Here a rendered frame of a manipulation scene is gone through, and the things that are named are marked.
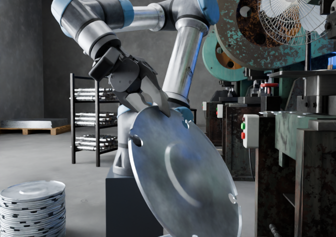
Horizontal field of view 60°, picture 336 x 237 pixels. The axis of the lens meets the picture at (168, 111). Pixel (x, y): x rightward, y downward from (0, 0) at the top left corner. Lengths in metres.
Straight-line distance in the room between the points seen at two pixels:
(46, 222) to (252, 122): 1.02
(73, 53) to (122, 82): 7.72
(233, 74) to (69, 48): 5.32
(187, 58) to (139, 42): 6.93
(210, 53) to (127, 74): 3.51
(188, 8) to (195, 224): 0.71
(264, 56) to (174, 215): 2.02
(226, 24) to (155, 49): 5.46
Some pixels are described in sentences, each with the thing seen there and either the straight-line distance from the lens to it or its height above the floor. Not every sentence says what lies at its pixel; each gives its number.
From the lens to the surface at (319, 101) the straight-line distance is 1.02.
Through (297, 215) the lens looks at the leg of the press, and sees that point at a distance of 0.85.
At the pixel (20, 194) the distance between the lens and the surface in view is 1.57.
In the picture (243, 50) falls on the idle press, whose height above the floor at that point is 1.06.
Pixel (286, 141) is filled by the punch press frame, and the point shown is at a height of 0.54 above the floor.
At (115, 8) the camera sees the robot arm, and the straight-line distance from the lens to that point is 0.74.
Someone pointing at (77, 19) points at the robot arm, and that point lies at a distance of 0.67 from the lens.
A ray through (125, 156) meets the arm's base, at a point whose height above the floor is 0.51.
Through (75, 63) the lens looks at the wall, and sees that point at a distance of 8.25.
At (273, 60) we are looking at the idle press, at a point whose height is 0.98.
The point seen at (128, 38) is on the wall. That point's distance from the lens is 7.93.
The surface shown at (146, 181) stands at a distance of 0.45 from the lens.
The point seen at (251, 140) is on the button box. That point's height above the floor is 0.53.
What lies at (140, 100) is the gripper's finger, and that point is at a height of 0.69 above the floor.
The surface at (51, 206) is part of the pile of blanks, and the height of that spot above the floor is 0.18.
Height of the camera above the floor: 0.70
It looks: 3 degrees down
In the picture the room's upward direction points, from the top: straight up
